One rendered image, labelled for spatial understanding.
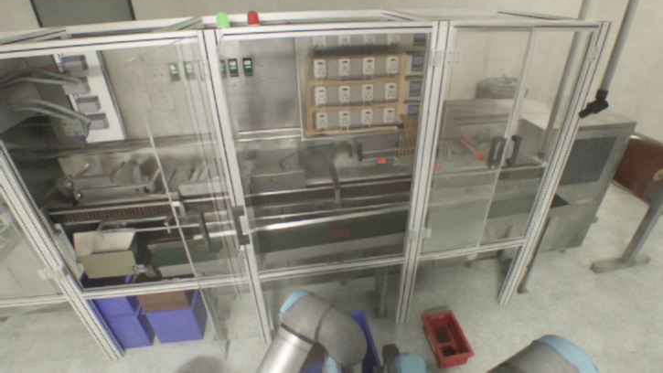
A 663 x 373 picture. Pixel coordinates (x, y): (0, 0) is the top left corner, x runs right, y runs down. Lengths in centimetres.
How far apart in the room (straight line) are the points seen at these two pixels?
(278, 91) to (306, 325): 124
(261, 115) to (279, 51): 37
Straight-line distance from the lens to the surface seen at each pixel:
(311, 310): 102
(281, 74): 182
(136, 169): 211
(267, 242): 185
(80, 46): 140
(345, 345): 102
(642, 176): 296
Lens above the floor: 189
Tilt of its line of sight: 29 degrees down
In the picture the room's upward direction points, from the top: 1 degrees counter-clockwise
